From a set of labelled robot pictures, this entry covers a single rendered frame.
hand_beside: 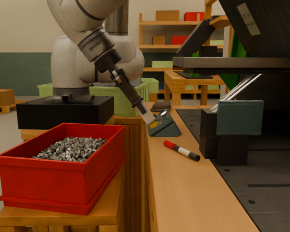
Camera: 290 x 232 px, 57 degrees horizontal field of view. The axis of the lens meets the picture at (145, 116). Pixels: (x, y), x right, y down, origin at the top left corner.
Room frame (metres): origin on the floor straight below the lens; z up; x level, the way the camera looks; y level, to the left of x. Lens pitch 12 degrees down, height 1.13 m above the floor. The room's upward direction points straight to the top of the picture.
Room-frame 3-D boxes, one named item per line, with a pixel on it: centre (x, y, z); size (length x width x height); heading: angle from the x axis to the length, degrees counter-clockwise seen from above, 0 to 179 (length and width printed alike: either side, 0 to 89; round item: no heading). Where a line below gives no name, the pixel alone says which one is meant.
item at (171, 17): (7.37, -1.35, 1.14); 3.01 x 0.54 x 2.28; 89
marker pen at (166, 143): (0.62, -0.09, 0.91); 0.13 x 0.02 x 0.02; 29
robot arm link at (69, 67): (1.18, 0.31, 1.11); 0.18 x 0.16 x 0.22; 104
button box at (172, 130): (0.83, -0.06, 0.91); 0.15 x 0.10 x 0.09; 1
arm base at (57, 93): (1.15, 0.32, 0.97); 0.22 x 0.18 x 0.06; 5
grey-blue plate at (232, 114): (0.56, -0.20, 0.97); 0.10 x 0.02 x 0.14; 91
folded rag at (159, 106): (1.17, -0.07, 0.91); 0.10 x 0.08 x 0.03; 168
